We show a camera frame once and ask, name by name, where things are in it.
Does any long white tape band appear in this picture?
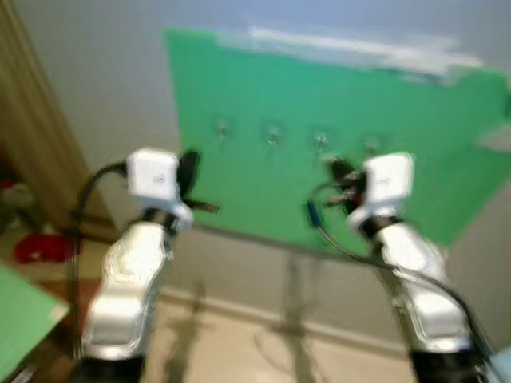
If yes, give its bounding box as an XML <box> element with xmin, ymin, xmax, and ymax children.
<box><xmin>246</xmin><ymin>26</ymin><xmax>485</xmax><ymax>79</ymax></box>

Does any red object on floor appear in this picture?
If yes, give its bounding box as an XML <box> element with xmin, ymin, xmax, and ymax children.
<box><xmin>14</xmin><ymin>232</ymin><xmax>71</xmax><ymax>265</ymax></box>

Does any green table mat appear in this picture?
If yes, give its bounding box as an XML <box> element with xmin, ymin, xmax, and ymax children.
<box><xmin>0</xmin><ymin>262</ymin><xmax>70</xmax><ymax>381</ymax></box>

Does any light blue object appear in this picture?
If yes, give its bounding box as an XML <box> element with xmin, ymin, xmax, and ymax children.
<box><xmin>485</xmin><ymin>349</ymin><xmax>511</xmax><ymax>383</ymax></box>

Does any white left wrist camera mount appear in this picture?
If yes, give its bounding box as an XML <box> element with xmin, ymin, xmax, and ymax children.
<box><xmin>126</xmin><ymin>148</ymin><xmax>196</xmax><ymax>232</ymax></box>

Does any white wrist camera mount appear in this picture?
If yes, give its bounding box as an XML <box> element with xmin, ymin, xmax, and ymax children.
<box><xmin>126</xmin><ymin>148</ymin><xmax>196</xmax><ymax>232</ymax></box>
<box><xmin>347</xmin><ymin>152</ymin><xmax>416</xmax><ymax>232</ymax></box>

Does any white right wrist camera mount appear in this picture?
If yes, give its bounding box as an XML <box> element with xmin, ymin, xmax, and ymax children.
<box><xmin>347</xmin><ymin>152</ymin><xmax>416</xmax><ymax>232</ymax></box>

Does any clear wall hook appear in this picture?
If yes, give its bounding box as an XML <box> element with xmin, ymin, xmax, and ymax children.
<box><xmin>362</xmin><ymin>134</ymin><xmax>382</xmax><ymax>157</ymax></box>
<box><xmin>212</xmin><ymin>116</ymin><xmax>234</xmax><ymax>144</ymax></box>
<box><xmin>263</xmin><ymin>120</ymin><xmax>285</xmax><ymax>149</ymax></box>
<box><xmin>311</xmin><ymin>128</ymin><xmax>332</xmax><ymax>156</ymax></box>

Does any green wall board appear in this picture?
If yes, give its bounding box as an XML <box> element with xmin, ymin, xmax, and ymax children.
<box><xmin>163</xmin><ymin>27</ymin><xmax>511</xmax><ymax>258</ymax></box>

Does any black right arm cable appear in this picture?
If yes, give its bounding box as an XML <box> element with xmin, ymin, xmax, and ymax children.
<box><xmin>307</xmin><ymin>182</ymin><xmax>492</xmax><ymax>376</ymax></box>

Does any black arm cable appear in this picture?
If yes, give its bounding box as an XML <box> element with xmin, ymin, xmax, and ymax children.
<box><xmin>307</xmin><ymin>182</ymin><xmax>492</xmax><ymax>376</ymax></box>
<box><xmin>70</xmin><ymin>161</ymin><xmax>130</xmax><ymax>264</ymax></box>

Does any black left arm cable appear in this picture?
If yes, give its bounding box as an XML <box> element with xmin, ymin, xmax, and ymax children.
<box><xmin>70</xmin><ymin>161</ymin><xmax>130</xmax><ymax>264</ymax></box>

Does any wooden door frame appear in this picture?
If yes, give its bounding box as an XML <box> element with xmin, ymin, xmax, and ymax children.
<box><xmin>0</xmin><ymin>0</ymin><xmax>114</xmax><ymax>242</ymax></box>

